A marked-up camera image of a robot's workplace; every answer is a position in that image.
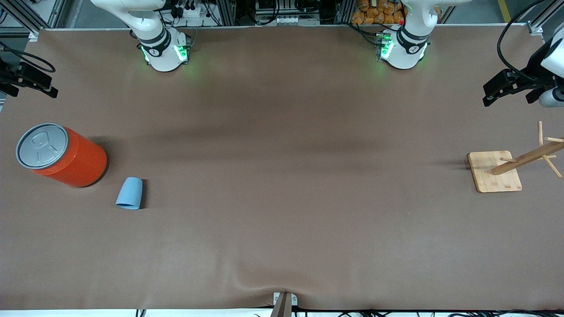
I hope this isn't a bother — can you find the light blue cup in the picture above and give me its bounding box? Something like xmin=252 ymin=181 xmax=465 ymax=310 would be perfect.
xmin=115 ymin=177 xmax=143 ymax=210

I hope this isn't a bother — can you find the wooden cup rack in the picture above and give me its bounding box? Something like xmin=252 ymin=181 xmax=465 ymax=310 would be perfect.
xmin=467 ymin=121 xmax=564 ymax=193

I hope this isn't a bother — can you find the orange can with grey lid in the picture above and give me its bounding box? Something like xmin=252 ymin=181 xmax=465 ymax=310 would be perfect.
xmin=15 ymin=123 xmax=108 ymax=188

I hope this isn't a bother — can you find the bag of orange items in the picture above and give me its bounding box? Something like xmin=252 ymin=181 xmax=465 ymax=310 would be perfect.
xmin=351 ymin=0 xmax=406 ymax=25

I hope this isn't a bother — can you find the white power strip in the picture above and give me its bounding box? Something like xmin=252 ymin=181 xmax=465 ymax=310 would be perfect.
xmin=174 ymin=0 xmax=205 ymax=18

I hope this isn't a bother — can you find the brown mounting strut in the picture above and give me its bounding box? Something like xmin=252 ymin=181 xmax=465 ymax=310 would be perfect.
xmin=270 ymin=293 xmax=293 ymax=317

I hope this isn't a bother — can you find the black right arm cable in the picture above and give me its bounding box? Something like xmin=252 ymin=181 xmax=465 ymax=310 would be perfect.
xmin=0 ymin=42 xmax=56 ymax=73

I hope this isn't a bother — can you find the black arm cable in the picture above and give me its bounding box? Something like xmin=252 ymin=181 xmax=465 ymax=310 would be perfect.
xmin=497 ymin=0 xmax=549 ymax=84
xmin=0 ymin=42 xmax=56 ymax=73

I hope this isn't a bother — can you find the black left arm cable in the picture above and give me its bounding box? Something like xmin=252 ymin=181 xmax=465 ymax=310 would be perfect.
xmin=497 ymin=0 xmax=549 ymax=84

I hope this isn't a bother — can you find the grey metal bracket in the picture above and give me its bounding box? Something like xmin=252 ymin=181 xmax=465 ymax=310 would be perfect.
xmin=273 ymin=291 xmax=298 ymax=307

